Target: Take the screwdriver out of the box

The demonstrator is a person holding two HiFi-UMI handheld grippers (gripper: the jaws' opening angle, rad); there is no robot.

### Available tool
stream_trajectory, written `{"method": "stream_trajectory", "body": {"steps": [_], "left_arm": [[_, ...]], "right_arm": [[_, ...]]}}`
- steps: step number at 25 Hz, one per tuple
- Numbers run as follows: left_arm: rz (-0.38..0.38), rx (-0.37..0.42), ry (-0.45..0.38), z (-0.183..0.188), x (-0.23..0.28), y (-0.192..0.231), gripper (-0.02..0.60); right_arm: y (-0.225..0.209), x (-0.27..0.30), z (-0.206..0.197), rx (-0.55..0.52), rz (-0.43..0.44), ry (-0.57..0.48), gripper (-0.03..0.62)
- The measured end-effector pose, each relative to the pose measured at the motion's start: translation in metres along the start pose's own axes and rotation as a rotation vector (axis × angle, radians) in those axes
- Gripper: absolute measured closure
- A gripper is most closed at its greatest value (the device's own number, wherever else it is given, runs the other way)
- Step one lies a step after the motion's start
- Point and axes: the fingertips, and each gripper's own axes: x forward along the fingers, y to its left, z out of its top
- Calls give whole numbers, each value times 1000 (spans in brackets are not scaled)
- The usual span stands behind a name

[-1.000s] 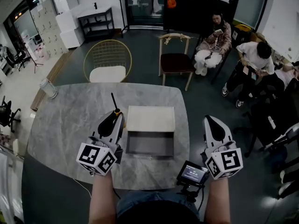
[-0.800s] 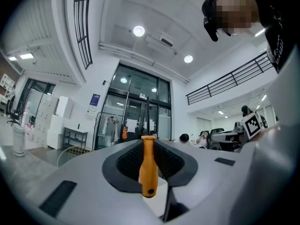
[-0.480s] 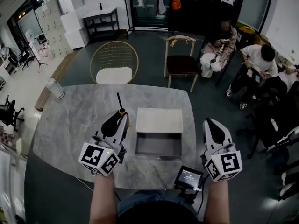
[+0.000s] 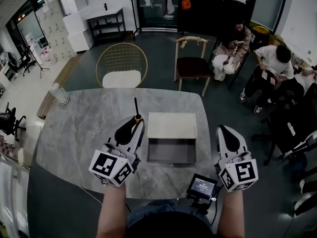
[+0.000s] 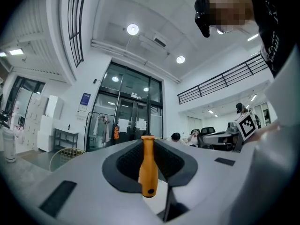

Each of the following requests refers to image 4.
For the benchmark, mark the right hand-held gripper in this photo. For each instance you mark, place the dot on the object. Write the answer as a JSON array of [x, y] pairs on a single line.
[[235, 157]]

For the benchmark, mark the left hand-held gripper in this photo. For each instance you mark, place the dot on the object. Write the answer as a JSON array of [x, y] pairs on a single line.
[[116, 155]]

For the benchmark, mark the white box with grey inside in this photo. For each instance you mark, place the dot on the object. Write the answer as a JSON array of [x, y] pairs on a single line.
[[172, 125]]

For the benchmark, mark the person's left forearm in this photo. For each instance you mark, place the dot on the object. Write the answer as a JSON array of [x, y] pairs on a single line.
[[111, 209]]

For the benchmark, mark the person's right forearm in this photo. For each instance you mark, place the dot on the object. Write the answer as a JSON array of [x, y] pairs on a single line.
[[230, 214]]

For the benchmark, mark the small black screen device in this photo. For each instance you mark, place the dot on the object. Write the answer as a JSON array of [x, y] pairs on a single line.
[[201, 186]]

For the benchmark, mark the black office chair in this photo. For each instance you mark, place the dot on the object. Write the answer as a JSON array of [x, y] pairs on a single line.
[[8, 123], [16, 63], [289, 118]]

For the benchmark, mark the person's blue jeans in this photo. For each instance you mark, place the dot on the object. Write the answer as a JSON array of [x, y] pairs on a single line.
[[158, 208]]

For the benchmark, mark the white cylindrical appliance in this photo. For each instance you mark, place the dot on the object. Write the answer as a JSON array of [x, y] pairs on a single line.
[[59, 93]]

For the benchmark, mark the wooden chair with dark seat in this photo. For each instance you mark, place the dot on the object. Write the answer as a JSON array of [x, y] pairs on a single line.
[[192, 67]]

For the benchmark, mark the black tripod stand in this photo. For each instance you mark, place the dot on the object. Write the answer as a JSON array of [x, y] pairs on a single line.
[[37, 58]]

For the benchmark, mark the yellow bin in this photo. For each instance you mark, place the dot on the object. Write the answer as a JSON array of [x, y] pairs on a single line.
[[260, 29]]

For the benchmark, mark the stack of white boxes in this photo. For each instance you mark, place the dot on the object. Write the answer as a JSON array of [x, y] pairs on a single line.
[[76, 23]]

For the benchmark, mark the black shelf table white top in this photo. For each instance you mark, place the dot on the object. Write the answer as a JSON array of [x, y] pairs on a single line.
[[106, 14]]

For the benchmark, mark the grey locker cabinet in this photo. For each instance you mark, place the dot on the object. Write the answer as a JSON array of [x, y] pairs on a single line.
[[55, 26]]

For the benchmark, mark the black coat rack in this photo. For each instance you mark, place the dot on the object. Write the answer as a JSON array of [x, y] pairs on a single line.
[[131, 9]]

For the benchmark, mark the black device mount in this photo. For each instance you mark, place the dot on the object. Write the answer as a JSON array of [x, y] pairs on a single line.
[[200, 204]]

